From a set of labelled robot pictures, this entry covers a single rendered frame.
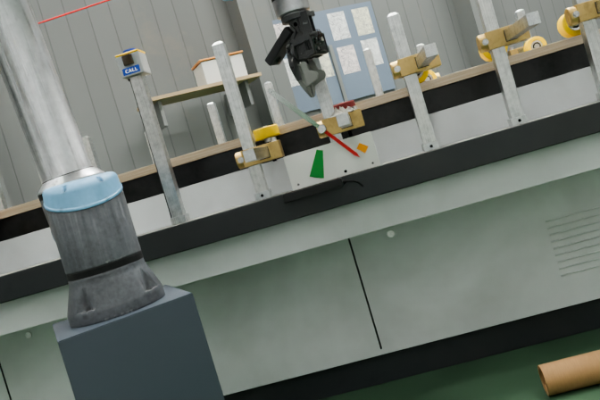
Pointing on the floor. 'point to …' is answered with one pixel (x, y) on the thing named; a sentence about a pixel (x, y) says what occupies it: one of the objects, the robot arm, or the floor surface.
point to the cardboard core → (570, 373)
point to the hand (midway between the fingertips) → (309, 93)
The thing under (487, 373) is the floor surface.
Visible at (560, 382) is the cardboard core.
